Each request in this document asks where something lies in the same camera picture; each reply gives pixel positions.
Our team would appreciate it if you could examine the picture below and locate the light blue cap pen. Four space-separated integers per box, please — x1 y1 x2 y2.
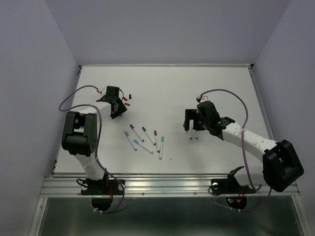
133 139 154 154

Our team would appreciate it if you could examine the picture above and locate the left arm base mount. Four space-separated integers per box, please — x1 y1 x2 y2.
76 176 125 214

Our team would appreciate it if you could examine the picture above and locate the aluminium front rail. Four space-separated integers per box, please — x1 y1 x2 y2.
40 173 300 196

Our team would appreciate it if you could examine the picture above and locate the dark red cap pen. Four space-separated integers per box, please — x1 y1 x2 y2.
154 130 160 153

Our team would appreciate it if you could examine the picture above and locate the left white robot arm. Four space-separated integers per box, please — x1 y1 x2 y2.
58 85 127 194

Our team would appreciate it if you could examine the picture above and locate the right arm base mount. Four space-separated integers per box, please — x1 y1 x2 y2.
208 166 256 211

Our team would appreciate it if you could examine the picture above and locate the purple cap pen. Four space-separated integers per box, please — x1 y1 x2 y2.
130 124 145 142

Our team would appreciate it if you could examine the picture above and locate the grey cap pen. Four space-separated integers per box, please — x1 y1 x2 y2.
125 131 137 151

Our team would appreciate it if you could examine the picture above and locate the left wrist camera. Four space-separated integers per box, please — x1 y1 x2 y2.
97 87 107 96

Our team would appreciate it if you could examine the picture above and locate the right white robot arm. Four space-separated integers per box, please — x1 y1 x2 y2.
183 101 304 195

